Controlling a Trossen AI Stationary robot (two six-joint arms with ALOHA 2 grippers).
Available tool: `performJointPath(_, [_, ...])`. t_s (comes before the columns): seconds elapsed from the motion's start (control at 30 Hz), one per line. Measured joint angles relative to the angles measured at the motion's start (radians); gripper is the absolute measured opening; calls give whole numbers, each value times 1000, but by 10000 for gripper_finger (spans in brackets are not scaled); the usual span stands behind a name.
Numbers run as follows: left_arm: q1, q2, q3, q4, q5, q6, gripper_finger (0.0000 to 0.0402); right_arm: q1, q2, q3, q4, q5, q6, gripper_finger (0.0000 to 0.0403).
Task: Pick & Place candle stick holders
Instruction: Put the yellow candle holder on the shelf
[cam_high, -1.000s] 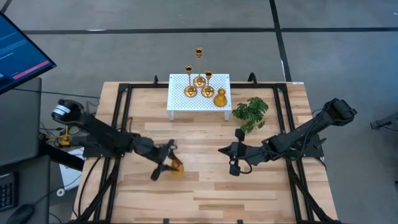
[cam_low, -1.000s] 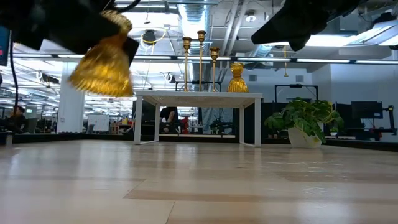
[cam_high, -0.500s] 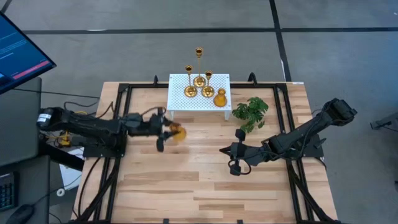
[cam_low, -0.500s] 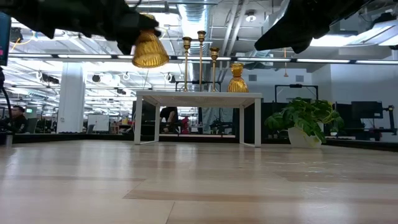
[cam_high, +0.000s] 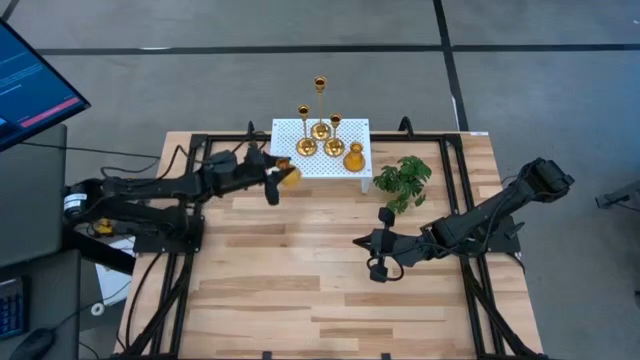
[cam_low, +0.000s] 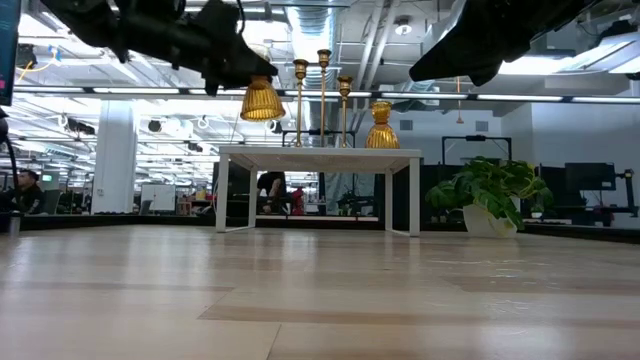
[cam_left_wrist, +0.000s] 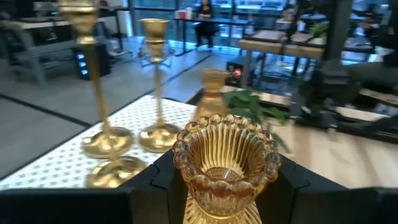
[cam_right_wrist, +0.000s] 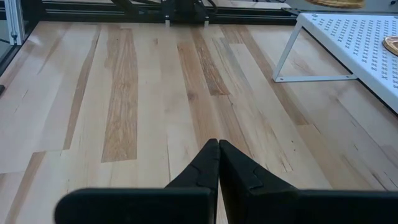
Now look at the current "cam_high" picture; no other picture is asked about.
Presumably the yellow cable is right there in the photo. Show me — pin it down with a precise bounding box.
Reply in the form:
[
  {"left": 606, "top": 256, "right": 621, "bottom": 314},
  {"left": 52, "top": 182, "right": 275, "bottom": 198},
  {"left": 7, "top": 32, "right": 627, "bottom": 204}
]
[{"left": 89, "top": 217, "right": 116, "bottom": 237}]

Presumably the black keyboard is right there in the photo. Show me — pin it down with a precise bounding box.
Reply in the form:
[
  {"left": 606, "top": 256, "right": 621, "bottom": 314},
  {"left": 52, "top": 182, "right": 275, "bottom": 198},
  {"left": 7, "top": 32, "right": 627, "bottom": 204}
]
[{"left": 0, "top": 276, "right": 29, "bottom": 341}]

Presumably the black aluminium table frame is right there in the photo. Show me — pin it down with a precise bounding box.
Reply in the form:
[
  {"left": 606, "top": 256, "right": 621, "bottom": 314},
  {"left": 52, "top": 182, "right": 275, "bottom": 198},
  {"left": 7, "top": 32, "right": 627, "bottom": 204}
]
[{"left": 107, "top": 130, "right": 549, "bottom": 360}]

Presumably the medium gold candlestick holder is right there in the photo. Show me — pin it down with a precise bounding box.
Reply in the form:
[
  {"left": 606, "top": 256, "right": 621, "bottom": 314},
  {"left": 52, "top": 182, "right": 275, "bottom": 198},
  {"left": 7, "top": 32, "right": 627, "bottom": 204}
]
[{"left": 295, "top": 103, "right": 319, "bottom": 158}]

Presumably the blue computer monitor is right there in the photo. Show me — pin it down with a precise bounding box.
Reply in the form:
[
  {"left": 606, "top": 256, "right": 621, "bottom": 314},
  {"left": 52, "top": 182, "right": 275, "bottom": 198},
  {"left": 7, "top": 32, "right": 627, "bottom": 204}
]
[{"left": 0, "top": 19, "right": 92, "bottom": 153}]

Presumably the grey desk panel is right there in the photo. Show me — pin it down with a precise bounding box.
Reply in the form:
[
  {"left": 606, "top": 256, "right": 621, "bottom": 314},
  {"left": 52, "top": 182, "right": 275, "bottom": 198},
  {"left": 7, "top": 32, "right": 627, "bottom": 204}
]
[{"left": 0, "top": 123, "right": 69, "bottom": 269}]

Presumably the black computer mouse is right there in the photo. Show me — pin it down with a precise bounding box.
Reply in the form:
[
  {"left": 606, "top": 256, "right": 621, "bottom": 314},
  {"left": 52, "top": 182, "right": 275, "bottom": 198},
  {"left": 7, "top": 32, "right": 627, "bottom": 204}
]
[{"left": 8, "top": 327, "right": 56, "bottom": 360}]

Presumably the short gold candlestick holder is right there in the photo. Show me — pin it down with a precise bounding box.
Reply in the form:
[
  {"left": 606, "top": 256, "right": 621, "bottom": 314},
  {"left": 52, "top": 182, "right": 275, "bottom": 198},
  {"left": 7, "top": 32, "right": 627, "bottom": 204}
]
[{"left": 323, "top": 112, "right": 346, "bottom": 158}]

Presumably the dark grey desk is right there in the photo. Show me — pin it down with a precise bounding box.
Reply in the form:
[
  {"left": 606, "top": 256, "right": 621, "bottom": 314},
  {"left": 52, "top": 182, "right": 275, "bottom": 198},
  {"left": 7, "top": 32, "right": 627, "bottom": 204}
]
[{"left": 0, "top": 248, "right": 82, "bottom": 360}]

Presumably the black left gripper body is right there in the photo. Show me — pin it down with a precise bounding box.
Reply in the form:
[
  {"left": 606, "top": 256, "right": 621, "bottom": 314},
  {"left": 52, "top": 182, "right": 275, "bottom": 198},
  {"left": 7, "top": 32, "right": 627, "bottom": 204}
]
[{"left": 243, "top": 142, "right": 280, "bottom": 206}]

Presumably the amber glass candle holder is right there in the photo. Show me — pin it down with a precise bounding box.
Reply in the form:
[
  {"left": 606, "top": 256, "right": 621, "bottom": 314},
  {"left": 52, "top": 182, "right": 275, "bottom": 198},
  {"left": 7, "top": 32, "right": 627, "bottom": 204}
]
[
  {"left": 342, "top": 141, "right": 367, "bottom": 173},
  {"left": 276, "top": 158, "right": 304, "bottom": 190}
]

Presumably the black floor stand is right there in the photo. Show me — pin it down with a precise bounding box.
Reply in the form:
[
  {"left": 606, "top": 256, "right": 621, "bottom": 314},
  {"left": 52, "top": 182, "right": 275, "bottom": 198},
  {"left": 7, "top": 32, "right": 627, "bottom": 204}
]
[{"left": 594, "top": 180, "right": 640, "bottom": 210}]

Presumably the white paper sheet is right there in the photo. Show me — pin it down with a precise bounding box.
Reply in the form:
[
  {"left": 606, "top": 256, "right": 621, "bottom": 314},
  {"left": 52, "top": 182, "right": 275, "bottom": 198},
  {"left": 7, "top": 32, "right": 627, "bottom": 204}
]
[{"left": 94, "top": 237, "right": 135, "bottom": 307}]

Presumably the white perforated metal shelf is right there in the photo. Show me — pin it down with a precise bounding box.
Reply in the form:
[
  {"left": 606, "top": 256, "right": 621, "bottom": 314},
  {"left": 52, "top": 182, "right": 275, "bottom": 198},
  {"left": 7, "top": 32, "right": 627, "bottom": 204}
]
[{"left": 268, "top": 118, "right": 374, "bottom": 195}]

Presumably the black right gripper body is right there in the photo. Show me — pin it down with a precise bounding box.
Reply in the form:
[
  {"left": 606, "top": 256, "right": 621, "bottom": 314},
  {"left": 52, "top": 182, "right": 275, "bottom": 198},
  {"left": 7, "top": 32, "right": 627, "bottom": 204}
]
[{"left": 369, "top": 206, "right": 402, "bottom": 284}]

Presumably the tall gold candlestick holder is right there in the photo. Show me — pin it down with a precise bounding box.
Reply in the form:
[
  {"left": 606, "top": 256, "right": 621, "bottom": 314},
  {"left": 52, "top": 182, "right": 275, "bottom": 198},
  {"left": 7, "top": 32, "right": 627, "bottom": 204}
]
[{"left": 310, "top": 75, "right": 333, "bottom": 142}]

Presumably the thin black floor cable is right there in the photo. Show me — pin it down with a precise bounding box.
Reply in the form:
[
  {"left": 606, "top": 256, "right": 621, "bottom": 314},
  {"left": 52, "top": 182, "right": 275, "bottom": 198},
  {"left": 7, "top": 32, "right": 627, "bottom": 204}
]
[{"left": 19, "top": 141, "right": 161, "bottom": 160}]

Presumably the black desk support bar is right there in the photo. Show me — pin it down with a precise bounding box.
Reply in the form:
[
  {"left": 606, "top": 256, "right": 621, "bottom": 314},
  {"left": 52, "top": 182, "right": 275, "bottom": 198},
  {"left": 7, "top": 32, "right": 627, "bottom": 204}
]
[{"left": 62, "top": 234, "right": 136, "bottom": 276}]

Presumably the green artificial plant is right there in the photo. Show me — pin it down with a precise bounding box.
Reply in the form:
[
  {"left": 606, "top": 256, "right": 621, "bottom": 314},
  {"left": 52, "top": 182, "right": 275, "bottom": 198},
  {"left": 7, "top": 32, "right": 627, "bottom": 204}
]
[{"left": 373, "top": 155, "right": 434, "bottom": 217}]

